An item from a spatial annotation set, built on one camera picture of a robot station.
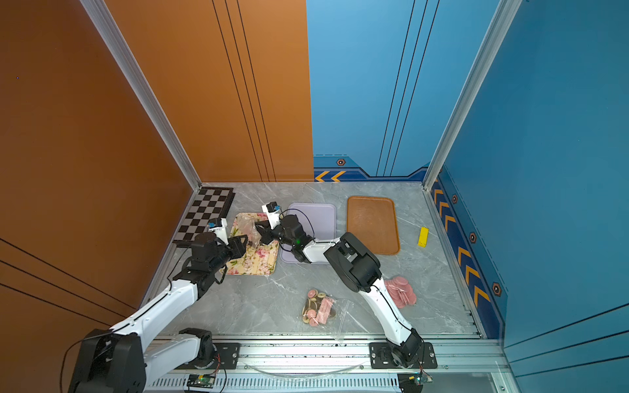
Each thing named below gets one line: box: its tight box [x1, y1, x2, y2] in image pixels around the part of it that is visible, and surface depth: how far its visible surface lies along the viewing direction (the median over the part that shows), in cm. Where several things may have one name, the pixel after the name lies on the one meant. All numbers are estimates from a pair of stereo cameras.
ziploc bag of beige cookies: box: [236, 214, 263, 249], surface depth 89 cm
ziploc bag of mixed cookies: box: [301, 288, 354, 341], surface depth 82 cm
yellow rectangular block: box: [417, 226, 430, 249], surface depth 102 cm
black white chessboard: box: [172, 186, 236, 248], surface depth 107 cm
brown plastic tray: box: [346, 196, 400, 255], surface depth 109 cm
